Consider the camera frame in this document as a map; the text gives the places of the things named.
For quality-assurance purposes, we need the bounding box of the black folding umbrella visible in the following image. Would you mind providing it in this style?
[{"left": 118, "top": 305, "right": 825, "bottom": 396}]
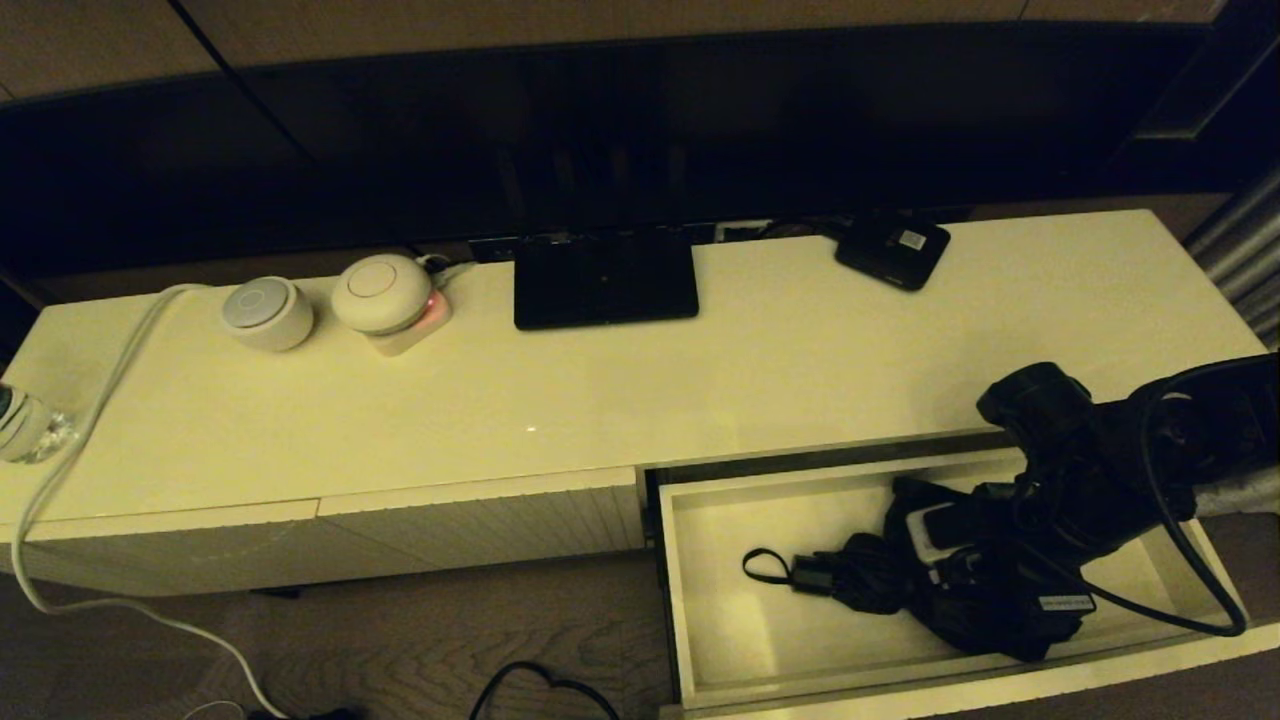
[{"left": 741, "top": 474, "right": 1086, "bottom": 663}]

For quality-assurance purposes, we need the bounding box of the white ribbed pull-out drawer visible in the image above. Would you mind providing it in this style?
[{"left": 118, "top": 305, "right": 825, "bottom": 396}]
[{"left": 644, "top": 434, "right": 1280, "bottom": 720}]

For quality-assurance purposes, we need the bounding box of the white TV cabinet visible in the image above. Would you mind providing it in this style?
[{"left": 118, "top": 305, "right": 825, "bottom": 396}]
[{"left": 0, "top": 208, "right": 1280, "bottom": 599}]

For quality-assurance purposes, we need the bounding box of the black set-top box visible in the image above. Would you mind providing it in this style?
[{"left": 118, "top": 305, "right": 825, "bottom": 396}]
[{"left": 834, "top": 212, "right": 953, "bottom": 293}]

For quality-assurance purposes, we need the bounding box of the dark cabinet with grey bar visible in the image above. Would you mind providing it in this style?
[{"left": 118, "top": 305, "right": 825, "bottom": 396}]
[{"left": 1105, "top": 0, "right": 1280, "bottom": 197}]

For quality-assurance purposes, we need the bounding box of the black flat television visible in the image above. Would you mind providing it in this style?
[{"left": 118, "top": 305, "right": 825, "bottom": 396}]
[{"left": 0, "top": 20, "right": 1236, "bottom": 276}]

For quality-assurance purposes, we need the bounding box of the white power strip red light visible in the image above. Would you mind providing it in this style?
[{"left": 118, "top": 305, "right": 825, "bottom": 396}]
[{"left": 364, "top": 257, "right": 477, "bottom": 359}]

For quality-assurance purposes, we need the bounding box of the white dome-shaped device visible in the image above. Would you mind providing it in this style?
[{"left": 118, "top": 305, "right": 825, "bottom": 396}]
[{"left": 330, "top": 253, "right": 434, "bottom": 336}]

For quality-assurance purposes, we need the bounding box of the white speaker with grey top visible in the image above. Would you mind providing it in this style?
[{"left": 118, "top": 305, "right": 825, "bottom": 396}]
[{"left": 220, "top": 276, "right": 316, "bottom": 353}]

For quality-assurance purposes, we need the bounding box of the white curved cabinet front panel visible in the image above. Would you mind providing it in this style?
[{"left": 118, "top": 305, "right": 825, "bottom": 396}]
[{"left": 0, "top": 499, "right": 324, "bottom": 599}]

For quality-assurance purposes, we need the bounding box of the clear plastic water bottle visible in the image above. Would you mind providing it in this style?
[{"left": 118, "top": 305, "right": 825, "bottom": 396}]
[{"left": 0, "top": 384, "right": 77, "bottom": 465}]

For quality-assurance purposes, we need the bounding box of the white wrist camera black mount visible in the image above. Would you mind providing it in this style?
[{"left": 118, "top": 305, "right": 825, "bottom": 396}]
[{"left": 904, "top": 504, "right": 989, "bottom": 563}]

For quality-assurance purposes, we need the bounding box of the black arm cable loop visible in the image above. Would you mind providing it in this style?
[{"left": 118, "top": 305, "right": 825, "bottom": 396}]
[{"left": 1140, "top": 354, "right": 1280, "bottom": 638}]

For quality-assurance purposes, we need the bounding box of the thin black floor cable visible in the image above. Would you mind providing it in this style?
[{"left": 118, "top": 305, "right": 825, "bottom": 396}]
[{"left": 467, "top": 660, "right": 622, "bottom": 720}]

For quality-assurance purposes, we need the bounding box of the black TV base plate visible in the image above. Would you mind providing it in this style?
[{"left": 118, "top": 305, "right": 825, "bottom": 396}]
[{"left": 513, "top": 231, "right": 700, "bottom": 332}]

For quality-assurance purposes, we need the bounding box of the thick white power cable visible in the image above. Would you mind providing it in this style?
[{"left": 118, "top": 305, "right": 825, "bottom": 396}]
[{"left": 9, "top": 283, "right": 292, "bottom": 720}]

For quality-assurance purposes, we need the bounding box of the thin black wall cable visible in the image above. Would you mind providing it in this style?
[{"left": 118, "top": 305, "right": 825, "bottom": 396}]
[{"left": 167, "top": 0, "right": 242, "bottom": 74}]

